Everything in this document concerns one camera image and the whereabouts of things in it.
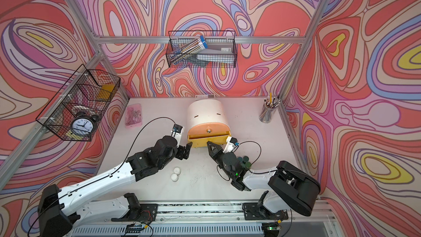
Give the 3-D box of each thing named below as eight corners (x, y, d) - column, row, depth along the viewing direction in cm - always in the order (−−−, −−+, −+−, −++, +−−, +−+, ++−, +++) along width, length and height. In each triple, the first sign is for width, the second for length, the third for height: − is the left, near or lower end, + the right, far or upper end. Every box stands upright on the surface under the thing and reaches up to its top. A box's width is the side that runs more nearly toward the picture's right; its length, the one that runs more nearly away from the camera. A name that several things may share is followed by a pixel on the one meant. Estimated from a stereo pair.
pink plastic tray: (126, 129, 107) (124, 127, 104) (127, 107, 120) (126, 104, 117) (142, 126, 108) (140, 123, 106) (142, 104, 122) (140, 101, 119)
